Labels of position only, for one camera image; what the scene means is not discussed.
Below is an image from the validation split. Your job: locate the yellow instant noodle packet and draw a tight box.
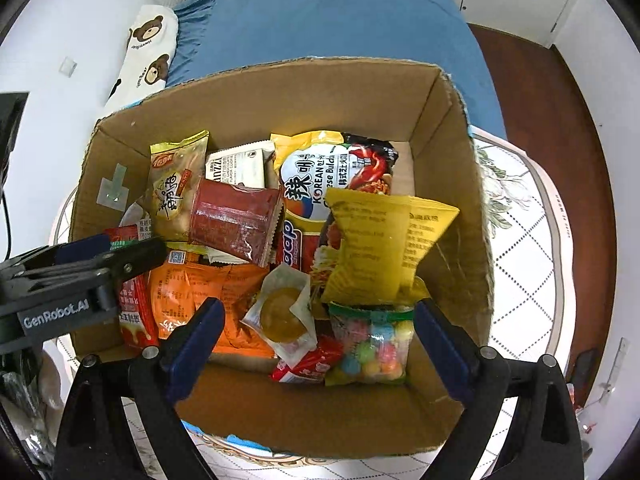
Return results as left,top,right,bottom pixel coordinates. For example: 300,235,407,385
270,131,401,311

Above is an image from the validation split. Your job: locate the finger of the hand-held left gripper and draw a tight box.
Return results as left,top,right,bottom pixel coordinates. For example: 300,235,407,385
0,236,111,282
95,238,168,311

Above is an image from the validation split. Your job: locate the dark red snack packet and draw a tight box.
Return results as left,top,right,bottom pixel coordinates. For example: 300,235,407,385
189,176,283,267

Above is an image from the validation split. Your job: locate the white chocolate wafer packet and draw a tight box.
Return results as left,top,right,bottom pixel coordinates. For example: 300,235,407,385
205,141,276,191

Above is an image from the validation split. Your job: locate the clear packet brown round cake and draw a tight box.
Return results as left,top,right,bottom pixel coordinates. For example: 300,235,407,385
240,262,318,366

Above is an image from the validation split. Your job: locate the plain yellow snack packet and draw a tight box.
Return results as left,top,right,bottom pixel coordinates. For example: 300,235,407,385
320,187,461,306

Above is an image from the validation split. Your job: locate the black monitor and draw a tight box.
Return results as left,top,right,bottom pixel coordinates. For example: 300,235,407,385
0,91,30,188

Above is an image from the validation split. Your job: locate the black cable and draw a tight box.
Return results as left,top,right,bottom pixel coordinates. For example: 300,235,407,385
0,195,12,261

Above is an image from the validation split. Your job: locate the colourful candy ball bag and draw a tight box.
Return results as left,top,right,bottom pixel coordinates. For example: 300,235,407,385
325,302,416,387

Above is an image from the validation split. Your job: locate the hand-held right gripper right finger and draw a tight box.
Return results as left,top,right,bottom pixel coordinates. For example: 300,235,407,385
414,298,585,480

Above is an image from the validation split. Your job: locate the yellow-green egg snack packet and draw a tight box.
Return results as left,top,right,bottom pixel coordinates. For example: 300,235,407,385
147,130,211,243

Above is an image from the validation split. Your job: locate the crumpled plastic bag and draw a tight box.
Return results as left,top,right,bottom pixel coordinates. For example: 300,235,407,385
0,355,66,466

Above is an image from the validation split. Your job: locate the blue blanket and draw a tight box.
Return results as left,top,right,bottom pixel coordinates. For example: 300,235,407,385
165,0,506,141

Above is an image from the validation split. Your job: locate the small red white packet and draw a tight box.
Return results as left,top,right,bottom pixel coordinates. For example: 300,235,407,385
270,335,346,385

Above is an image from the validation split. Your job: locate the red sauce packet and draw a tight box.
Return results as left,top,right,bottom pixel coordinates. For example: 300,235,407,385
105,225,162,351

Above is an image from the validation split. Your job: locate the orange snack packet square code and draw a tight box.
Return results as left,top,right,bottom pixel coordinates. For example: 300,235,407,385
150,250,236,341

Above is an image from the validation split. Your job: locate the cardboard box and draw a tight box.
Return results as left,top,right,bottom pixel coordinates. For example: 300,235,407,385
67,56,496,460

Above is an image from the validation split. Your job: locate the bear print pillow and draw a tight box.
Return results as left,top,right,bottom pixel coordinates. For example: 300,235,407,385
102,4,180,110

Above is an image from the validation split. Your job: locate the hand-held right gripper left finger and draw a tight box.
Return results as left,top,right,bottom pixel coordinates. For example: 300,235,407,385
52,297,226,480

